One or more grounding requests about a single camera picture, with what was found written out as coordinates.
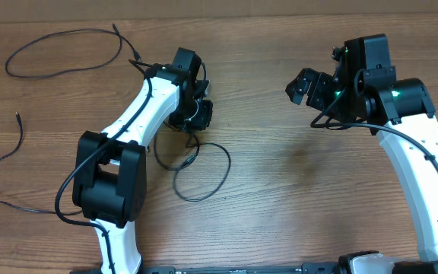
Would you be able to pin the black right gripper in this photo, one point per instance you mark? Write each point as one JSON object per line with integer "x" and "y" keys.
{"x": 318, "y": 83}

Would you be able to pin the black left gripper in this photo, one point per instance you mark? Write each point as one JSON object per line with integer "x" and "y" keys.
{"x": 200, "y": 122}

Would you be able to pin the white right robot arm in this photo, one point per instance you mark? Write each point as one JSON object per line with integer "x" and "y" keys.
{"x": 365, "y": 92}

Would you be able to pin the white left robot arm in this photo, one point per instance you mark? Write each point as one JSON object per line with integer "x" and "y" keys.
{"x": 110, "y": 180}

